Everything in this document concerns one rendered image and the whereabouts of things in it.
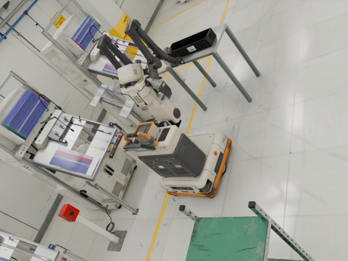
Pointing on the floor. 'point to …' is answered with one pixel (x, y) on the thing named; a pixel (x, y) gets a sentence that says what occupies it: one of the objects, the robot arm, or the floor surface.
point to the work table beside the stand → (217, 62)
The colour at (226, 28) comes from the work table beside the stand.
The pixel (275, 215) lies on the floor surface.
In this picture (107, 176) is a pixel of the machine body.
